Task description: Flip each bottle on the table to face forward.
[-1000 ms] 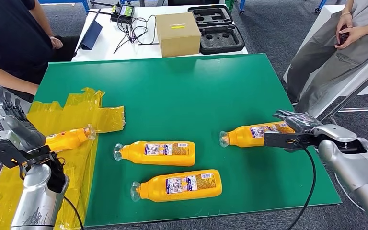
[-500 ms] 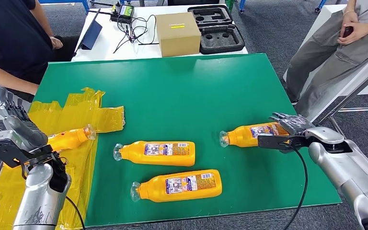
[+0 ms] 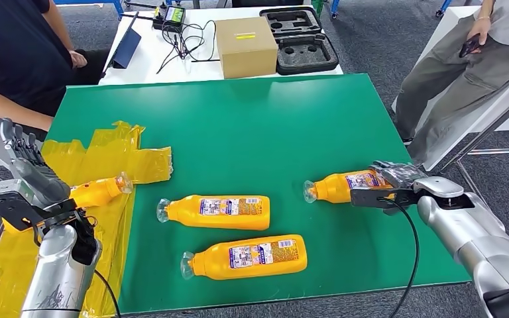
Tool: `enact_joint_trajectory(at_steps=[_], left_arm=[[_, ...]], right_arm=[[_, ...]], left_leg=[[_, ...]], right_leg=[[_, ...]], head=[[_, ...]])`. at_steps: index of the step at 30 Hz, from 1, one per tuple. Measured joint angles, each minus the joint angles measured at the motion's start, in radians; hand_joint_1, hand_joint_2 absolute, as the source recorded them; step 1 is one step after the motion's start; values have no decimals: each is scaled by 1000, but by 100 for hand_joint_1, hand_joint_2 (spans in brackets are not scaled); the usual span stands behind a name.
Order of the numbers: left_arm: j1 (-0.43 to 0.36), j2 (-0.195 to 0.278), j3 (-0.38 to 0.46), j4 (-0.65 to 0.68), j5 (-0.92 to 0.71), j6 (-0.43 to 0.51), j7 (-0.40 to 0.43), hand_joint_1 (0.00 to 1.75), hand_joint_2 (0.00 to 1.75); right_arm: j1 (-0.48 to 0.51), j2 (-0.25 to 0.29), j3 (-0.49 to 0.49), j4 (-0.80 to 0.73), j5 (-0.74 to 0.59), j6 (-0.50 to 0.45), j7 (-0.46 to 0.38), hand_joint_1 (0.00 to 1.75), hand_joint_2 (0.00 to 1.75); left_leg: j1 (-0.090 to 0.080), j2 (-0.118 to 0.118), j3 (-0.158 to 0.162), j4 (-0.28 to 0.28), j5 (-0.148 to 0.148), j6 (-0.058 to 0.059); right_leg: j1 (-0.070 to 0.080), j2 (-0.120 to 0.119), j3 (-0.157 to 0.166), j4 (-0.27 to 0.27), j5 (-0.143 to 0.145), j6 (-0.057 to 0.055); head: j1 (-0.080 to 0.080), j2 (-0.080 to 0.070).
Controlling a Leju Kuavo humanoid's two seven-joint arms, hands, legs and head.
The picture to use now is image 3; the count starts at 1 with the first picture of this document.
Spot person's right hand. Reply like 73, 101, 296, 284
466, 17, 492, 47

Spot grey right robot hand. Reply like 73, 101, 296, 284
368, 160, 429, 191

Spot person's left hand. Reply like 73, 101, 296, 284
68, 49, 89, 69

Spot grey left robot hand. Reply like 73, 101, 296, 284
0, 117, 72, 207

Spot black phone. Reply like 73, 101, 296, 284
458, 34, 484, 59

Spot orange plastic bottle clear cap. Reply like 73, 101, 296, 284
303, 170, 396, 205
156, 195, 272, 232
1, 172, 134, 236
180, 234, 308, 282

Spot dark blue tablet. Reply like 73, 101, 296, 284
104, 11, 142, 71

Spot person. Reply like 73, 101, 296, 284
0, 0, 111, 144
392, 0, 509, 166

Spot white table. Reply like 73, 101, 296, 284
98, 6, 344, 85

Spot yellow plastic sheet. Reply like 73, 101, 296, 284
0, 121, 174, 318

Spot black controller with green screen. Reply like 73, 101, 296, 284
152, 4, 187, 30

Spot black foam case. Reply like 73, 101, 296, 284
259, 6, 339, 76

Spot brown cardboard box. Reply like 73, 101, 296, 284
215, 17, 278, 80

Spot black object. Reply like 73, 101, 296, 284
231, 0, 304, 9

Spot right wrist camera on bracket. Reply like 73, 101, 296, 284
350, 187, 420, 216

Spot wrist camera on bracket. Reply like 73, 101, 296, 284
0, 178, 78, 232
350, 187, 420, 216

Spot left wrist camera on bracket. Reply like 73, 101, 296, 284
0, 178, 78, 232

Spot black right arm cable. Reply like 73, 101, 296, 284
377, 197, 421, 318

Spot black tangled cables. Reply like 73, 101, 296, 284
156, 19, 220, 75

